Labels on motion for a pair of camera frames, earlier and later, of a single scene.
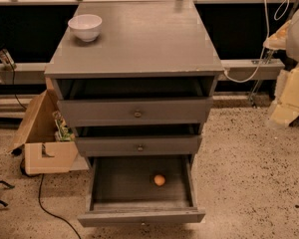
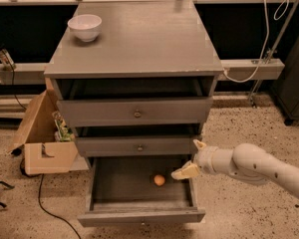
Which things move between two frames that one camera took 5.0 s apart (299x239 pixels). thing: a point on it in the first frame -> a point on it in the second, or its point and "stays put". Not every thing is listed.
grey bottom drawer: x=122 y=191 stays put
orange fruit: x=159 y=179 stays put
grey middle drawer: x=140 y=145 stays put
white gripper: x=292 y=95 -> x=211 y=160
